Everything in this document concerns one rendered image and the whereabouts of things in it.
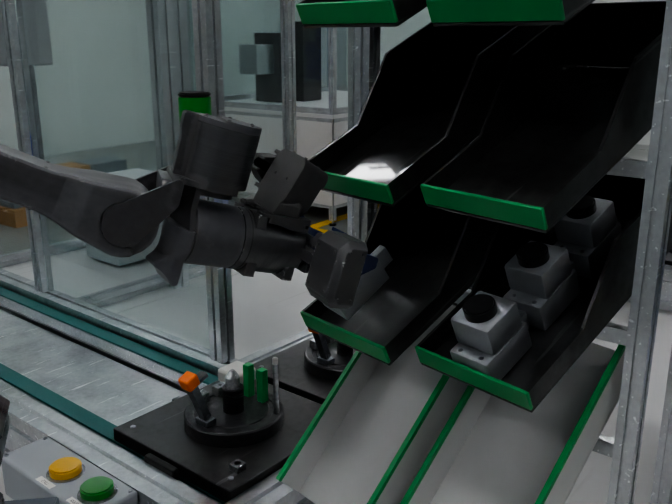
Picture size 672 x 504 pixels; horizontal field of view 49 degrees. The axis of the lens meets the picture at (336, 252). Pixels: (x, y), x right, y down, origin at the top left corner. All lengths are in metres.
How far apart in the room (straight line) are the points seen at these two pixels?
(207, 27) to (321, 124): 4.83
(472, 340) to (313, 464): 0.30
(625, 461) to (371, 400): 0.29
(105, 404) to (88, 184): 0.73
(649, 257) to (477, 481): 0.29
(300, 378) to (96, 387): 0.37
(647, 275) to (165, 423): 0.69
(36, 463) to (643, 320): 0.77
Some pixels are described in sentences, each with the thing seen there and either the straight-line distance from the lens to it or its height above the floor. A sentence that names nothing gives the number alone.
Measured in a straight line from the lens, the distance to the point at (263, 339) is 1.64.
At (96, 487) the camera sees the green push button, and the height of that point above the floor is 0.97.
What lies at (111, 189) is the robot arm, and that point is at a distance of 0.62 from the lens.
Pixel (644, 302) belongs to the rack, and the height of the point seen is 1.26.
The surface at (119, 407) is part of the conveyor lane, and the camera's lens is 1.29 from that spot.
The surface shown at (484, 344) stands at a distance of 0.68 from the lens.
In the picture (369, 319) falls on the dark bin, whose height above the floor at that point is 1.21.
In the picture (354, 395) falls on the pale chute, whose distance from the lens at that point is 0.91.
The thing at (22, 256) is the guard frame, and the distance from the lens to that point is 2.36.
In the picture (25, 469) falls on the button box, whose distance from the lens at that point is 1.08.
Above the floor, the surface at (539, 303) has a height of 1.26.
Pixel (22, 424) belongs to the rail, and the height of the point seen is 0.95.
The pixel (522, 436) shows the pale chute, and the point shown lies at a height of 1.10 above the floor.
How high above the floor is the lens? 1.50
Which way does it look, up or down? 16 degrees down
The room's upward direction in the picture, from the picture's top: straight up
